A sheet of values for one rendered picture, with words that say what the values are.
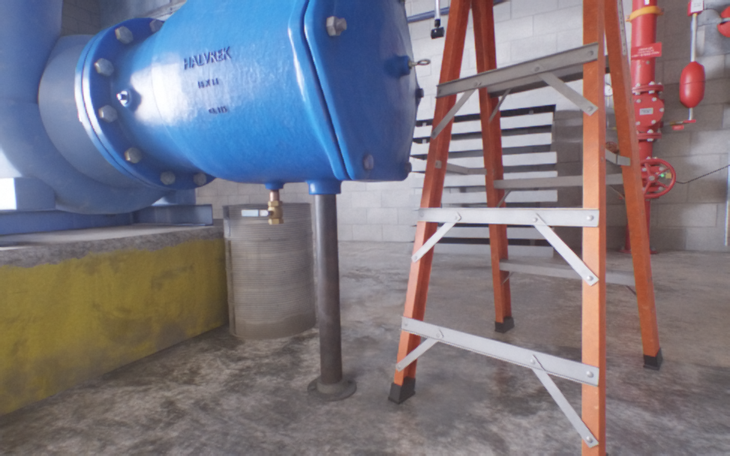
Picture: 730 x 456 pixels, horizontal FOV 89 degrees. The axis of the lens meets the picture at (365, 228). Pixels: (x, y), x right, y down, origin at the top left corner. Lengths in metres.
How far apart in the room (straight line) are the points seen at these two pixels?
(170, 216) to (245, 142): 1.21
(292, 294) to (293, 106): 0.88
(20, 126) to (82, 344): 0.67
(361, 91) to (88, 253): 0.99
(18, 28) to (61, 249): 0.66
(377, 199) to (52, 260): 3.55
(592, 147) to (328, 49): 0.54
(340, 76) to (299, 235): 0.86
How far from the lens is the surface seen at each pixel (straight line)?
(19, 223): 2.06
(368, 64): 0.84
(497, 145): 1.36
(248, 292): 1.51
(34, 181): 1.52
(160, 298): 1.57
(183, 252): 1.60
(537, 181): 1.27
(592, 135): 0.87
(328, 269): 1.00
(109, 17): 8.10
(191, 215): 1.96
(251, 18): 0.89
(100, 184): 1.58
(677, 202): 4.20
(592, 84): 0.90
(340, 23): 0.74
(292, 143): 0.85
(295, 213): 1.48
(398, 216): 4.34
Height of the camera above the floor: 0.54
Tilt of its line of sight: 5 degrees down
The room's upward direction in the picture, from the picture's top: 2 degrees counter-clockwise
